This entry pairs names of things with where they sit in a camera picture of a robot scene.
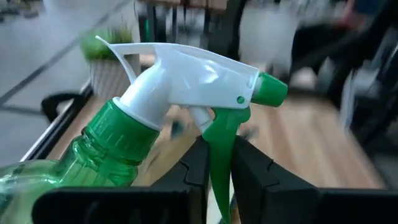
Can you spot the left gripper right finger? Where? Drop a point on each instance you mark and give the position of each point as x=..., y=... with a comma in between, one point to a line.
x=295, y=205

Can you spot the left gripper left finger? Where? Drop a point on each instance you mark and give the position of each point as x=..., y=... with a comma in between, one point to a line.
x=124, y=205

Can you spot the green spray bottle white head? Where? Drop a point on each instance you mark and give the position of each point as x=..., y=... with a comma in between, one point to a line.
x=186, y=77

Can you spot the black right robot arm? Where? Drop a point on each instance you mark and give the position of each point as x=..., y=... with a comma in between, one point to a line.
x=342, y=43

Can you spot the black table-edge hook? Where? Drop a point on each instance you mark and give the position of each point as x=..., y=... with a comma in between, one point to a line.
x=46, y=105

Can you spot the succulent in white patterned pot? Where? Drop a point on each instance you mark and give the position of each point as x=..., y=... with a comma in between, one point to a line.
x=109, y=71

